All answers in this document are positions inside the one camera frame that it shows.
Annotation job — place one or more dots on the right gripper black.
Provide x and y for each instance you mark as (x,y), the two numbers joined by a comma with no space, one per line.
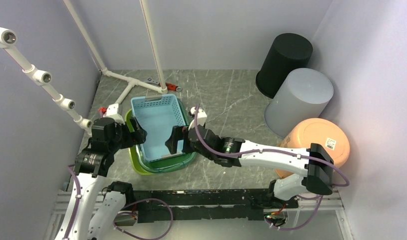
(179,132)

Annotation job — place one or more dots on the orange plastic bucket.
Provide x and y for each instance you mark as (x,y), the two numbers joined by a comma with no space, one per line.
(323,132)

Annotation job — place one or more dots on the white pvc pipe frame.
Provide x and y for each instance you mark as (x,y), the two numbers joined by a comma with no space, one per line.
(8,39)

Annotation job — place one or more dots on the grey plastic bucket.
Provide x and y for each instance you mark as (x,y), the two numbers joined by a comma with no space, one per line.
(304,94)

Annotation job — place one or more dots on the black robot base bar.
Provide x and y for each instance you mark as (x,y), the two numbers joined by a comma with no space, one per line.
(150,207)

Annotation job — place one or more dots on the black plastic bucket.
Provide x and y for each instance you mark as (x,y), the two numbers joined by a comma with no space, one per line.
(289,51)

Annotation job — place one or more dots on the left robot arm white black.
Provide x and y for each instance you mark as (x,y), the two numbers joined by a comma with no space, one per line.
(91,167)

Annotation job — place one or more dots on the light blue plastic basket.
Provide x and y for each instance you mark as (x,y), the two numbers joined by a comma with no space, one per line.
(157,115)

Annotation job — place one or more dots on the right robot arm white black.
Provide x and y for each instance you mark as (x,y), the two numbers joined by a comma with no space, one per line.
(311,168)

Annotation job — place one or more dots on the aluminium rail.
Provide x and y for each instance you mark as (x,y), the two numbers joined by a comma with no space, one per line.
(66,201)

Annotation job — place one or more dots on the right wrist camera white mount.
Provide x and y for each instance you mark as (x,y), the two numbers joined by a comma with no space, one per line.
(199,117)

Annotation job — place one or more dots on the dark green plastic basket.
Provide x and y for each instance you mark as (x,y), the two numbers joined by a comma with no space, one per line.
(175,162)

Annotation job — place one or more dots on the small red clip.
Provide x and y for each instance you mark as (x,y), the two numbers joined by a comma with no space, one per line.
(173,87)

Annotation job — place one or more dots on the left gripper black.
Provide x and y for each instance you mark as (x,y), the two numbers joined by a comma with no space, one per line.
(137,137)

